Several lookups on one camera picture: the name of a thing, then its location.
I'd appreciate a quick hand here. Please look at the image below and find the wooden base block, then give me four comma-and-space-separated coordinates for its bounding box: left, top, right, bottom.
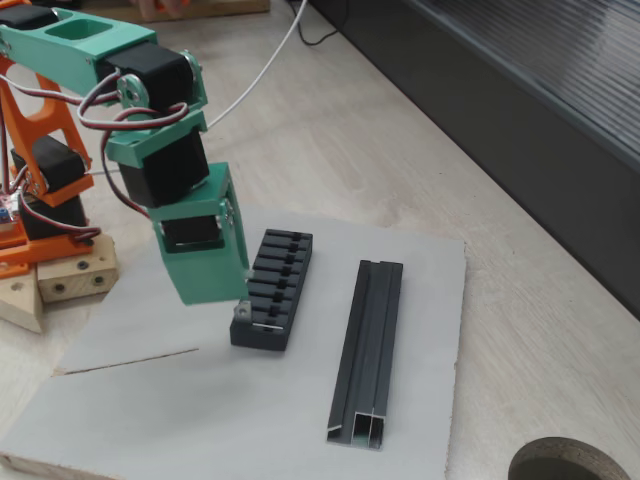
0, 234, 119, 334

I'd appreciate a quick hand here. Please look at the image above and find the long wooden plank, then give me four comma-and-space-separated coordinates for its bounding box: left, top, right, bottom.
82, 0, 271, 24

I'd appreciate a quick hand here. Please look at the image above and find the grey chipboard panel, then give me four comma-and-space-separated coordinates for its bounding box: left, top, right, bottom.
0, 202, 467, 480

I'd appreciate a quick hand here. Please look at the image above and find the elbow servo wire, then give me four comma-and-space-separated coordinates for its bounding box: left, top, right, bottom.
77, 69, 191, 134

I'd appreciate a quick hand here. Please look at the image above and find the black aluminium profile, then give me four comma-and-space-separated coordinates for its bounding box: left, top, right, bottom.
326, 259, 404, 448

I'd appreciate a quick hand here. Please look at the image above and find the black slotted holder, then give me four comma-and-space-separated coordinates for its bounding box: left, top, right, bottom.
229, 228, 315, 354

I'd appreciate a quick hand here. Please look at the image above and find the shoulder servo wire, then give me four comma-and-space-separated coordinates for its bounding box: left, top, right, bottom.
0, 74, 85, 107

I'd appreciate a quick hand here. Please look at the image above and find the white USB cable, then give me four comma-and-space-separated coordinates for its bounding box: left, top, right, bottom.
204, 0, 311, 132

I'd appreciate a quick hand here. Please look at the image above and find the gripper servo wire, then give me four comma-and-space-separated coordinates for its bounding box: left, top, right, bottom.
99, 130, 154, 219

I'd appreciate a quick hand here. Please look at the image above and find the person's hand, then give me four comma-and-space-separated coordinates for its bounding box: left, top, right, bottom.
135, 0, 174, 22

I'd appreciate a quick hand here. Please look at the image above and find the thin black cable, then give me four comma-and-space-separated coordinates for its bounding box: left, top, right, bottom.
284, 0, 342, 47

